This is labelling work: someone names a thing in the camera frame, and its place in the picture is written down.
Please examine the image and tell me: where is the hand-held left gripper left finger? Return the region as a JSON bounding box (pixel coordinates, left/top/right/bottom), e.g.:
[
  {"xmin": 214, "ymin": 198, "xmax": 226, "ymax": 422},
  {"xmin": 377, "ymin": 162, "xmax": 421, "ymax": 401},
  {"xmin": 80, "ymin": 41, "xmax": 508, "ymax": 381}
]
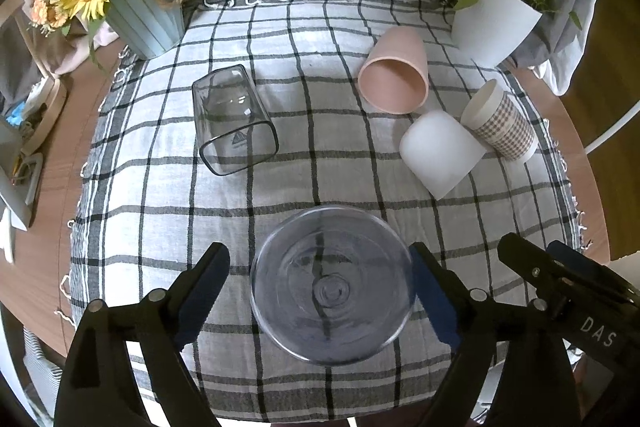
[{"xmin": 52, "ymin": 242, "xmax": 231, "ymax": 427}]

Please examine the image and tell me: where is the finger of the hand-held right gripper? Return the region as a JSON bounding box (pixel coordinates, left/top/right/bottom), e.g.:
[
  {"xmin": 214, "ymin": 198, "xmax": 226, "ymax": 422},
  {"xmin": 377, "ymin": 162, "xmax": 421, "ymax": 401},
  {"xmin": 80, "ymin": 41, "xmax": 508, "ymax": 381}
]
[
  {"xmin": 497, "ymin": 232, "xmax": 583, "ymax": 333},
  {"xmin": 546, "ymin": 240, "xmax": 640, "ymax": 305}
]

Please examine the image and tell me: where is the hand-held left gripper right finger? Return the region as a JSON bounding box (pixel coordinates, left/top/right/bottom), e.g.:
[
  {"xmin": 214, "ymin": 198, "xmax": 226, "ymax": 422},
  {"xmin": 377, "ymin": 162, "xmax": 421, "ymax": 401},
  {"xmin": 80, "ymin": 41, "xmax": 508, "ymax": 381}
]
[{"xmin": 408, "ymin": 242, "xmax": 587, "ymax": 427}]

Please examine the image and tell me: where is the round clear glass cup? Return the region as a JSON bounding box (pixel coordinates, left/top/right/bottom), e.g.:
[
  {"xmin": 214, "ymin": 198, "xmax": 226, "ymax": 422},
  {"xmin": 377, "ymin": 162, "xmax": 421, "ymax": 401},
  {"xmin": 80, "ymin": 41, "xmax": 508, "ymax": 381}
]
[{"xmin": 248, "ymin": 204, "xmax": 416, "ymax": 366}]

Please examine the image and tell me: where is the white cup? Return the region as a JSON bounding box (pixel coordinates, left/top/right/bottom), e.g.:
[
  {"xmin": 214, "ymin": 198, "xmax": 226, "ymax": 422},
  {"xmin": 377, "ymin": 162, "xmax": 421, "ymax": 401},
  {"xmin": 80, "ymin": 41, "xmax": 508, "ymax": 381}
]
[{"xmin": 399, "ymin": 109, "xmax": 487, "ymax": 200}]

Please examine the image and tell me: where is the brown checkered paper cup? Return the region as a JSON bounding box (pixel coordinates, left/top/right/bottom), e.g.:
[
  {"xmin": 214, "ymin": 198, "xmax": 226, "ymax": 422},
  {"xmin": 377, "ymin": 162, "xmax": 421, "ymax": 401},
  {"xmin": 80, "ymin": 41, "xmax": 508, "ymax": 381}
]
[{"xmin": 459, "ymin": 79, "xmax": 539, "ymax": 164}]

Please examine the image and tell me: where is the square clear plastic cup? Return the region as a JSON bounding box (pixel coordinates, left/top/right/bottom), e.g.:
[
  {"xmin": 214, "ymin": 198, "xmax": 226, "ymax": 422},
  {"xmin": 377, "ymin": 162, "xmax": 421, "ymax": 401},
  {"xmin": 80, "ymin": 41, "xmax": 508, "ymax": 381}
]
[{"xmin": 191, "ymin": 64, "xmax": 279, "ymax": 176}]

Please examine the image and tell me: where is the pink cup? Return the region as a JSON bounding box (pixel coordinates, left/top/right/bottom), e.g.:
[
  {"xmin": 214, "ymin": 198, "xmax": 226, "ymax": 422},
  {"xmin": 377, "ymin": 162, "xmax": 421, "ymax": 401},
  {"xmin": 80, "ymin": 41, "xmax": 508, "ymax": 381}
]
[{"xmin": 357, "ymin": 26, "xmax": 430, "ymax": 114}]

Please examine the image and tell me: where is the white paper sheet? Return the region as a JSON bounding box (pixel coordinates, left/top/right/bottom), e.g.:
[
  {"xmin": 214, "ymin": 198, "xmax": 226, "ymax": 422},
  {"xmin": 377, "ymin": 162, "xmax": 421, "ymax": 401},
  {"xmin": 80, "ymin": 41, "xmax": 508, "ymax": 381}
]
[{"xmin": 606, "ymin": 249, "xmax": 640, "ymax": 290}]

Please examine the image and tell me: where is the black white checkered tablecloth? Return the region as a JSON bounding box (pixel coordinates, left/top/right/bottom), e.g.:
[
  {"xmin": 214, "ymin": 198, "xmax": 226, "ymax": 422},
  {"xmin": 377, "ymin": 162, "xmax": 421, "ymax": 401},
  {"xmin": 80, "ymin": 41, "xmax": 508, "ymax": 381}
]
[{"xmin": 59, "ymin": 0, "xmax": 590, "ymax": 427}]

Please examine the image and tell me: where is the white ribbed heater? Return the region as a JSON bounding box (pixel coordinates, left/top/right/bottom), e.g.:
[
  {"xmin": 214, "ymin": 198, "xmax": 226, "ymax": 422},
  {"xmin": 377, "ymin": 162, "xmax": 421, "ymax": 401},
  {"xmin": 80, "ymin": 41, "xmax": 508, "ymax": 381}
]
[{"xmin": 21, "ymin": 326, "xmax": 65, "ymax": 415}]

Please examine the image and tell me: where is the white stand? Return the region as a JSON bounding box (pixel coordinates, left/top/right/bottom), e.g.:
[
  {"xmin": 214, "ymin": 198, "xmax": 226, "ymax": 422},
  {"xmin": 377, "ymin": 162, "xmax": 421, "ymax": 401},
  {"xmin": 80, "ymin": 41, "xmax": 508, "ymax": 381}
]
[{"xmin": 0, "ymin": 152, "xmax": 47, "ymax": 264}]

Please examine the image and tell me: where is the round wooden tray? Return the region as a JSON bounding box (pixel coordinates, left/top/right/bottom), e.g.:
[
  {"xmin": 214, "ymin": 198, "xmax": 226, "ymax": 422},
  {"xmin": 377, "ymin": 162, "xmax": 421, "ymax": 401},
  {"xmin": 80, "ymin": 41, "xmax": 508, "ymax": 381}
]
[{"xmin": 0, "ymin": 76, "xmax": 69, "ymax": 158}]

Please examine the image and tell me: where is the white plant pot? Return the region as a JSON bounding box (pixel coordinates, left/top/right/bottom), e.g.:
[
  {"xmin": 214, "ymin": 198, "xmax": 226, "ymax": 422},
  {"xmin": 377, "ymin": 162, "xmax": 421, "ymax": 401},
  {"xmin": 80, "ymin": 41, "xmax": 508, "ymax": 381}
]
[{"xmin": 451, "ymin": 0, "xmax": 545, "ymax": 68}]

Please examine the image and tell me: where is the light blue ribbed flowerpot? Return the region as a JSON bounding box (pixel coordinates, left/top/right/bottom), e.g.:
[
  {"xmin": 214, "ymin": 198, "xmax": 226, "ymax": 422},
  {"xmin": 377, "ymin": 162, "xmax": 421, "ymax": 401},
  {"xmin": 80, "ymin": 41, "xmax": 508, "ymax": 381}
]
[{"xmin": 105, "ymin": 0, "xmax": 187, "ymax": 60}]

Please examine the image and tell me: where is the white cable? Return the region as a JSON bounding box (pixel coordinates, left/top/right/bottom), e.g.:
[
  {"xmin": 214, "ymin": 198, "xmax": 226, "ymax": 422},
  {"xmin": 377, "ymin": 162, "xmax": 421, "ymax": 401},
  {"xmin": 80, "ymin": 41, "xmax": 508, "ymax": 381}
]
[{"xmin": 584, "ymin": 99, "xmax": 640, "ymax": 154}]

